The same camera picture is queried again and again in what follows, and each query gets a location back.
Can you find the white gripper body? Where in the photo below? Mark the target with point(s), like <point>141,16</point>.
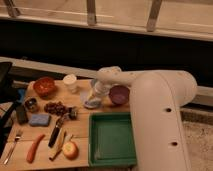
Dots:
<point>99,90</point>

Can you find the light blue towel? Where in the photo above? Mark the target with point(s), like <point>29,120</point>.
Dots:
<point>89,101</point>

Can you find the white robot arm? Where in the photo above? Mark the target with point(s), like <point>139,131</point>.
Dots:
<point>156,97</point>

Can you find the purple bowl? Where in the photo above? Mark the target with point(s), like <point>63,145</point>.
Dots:
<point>119,94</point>

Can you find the red bowl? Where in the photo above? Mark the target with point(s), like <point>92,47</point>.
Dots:
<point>44,86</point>

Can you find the small blue cup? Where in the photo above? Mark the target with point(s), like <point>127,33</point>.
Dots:
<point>93,84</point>

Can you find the white paper cup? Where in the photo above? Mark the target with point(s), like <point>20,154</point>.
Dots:
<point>70,82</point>

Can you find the dark small jar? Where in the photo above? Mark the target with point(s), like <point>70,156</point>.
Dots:
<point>72,113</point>

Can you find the bunch of dark grapes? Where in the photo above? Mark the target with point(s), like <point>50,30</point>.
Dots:
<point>57,108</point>

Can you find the green plastic tray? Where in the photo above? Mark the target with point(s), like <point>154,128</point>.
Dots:
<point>111,141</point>

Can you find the red yellow apple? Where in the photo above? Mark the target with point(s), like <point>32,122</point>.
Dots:
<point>70,150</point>

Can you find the small metal tin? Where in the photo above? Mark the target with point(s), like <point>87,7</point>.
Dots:
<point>31,105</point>

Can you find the blue sponge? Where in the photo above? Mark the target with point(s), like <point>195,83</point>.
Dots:
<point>39,120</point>

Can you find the orange carrot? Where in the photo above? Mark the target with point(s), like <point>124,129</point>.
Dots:
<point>32,151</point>

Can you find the silver fork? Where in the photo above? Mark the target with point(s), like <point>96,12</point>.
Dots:
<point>16,139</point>

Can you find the black handled knife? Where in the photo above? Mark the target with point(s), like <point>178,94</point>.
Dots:
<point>55,132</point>

